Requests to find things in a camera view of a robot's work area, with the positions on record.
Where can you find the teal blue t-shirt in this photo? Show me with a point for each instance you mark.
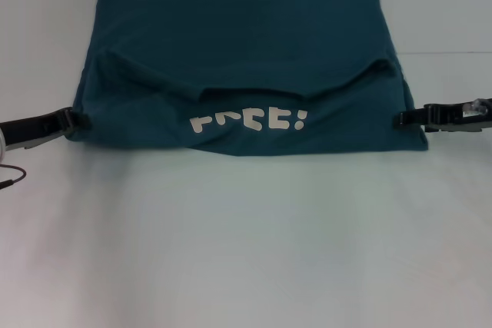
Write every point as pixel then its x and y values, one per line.
pixel 246 36

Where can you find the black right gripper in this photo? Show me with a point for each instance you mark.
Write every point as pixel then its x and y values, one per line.
pixel 457 120

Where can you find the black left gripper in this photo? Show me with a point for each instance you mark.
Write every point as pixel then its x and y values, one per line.
pixel 34 126

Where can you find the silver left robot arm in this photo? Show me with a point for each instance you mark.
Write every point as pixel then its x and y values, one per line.
pixel 2 143

